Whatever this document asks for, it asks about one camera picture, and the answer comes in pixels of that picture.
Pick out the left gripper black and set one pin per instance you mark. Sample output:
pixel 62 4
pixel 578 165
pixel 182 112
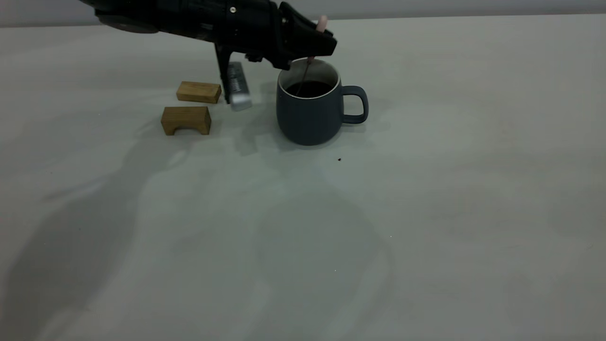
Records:
pixel 236 23

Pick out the dark grey ceramic mug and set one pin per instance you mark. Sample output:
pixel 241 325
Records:
pixel 307 121

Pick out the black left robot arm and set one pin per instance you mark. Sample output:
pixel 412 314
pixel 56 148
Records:
pixel 128 21

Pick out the dark coffee liquid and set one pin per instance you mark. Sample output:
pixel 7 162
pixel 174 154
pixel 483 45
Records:
pixel 315 90

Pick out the flat rectangular wooden block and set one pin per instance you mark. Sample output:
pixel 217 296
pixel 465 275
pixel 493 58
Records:
pixel 199 92

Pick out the arch shaped wooden block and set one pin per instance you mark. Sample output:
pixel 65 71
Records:
pixel 187 118

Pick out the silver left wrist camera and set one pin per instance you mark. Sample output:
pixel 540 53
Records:
pixel 239 90

